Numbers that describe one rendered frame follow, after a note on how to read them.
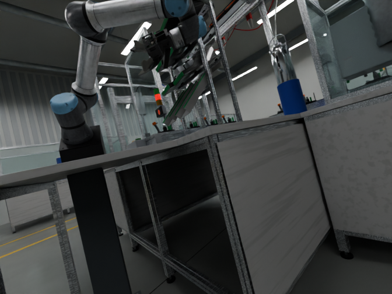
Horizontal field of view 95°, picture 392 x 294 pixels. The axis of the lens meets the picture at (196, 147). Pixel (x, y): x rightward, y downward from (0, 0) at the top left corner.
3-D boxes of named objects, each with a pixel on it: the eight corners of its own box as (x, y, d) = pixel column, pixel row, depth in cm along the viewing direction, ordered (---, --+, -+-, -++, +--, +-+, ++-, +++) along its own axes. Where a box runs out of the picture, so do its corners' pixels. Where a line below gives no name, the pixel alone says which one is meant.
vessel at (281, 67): (293, 78, 129) (279, 27, 130) (274, 86, 140) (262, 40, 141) (300, 79, 137) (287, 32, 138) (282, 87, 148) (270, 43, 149)
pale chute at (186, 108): (190, 112, 91) (183, 107, 90) (180, 119, 103) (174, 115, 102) (212, 74, 101) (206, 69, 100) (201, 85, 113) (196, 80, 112)
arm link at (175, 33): (180, 37, 83) (186, 49, 81) (171, 41, 83) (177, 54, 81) (175, 22, 76) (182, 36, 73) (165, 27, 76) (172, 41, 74)
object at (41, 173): (-65, 199, 47) (-67, 189, 47) (45, 183, 127) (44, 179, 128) (179, 145, 78) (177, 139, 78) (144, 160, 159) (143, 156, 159)
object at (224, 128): (212, 134, 60) (209, 125, 61) (111, 168, 178) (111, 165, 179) (334, 111, 147) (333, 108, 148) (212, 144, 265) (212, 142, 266)
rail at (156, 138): (157, 149, 111) (153, 132, 111) (120, 163, 181) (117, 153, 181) (165, 147, 115) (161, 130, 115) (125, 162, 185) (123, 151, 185)
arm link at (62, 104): (53, 126, 90) (40, 100, 82) (69, 113, 101) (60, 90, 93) (76, 128, 90) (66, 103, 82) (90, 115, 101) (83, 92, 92)
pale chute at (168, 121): (175, 121, 103) (169, 116, 102) (168, 126, 115) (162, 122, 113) (196, 86, 113) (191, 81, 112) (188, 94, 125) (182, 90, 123)
